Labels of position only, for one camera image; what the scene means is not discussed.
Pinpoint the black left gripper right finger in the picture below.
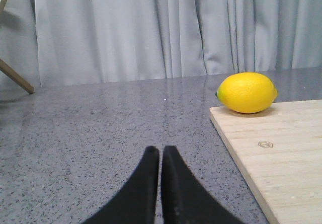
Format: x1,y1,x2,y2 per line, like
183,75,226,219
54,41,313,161
161,146,242,223

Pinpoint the light wooden cutting board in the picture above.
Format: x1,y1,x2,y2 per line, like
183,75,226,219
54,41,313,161
210,100,321,223

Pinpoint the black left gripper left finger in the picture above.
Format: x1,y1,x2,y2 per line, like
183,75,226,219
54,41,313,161
84,146,159,223

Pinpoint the grey curtain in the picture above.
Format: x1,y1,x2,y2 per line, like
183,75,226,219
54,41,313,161
1,0,321,87

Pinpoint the yellow lemon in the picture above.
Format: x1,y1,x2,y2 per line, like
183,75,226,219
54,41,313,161
215,72,278,114

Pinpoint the wooden stand frame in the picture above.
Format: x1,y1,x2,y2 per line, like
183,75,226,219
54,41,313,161
1,0,34,94

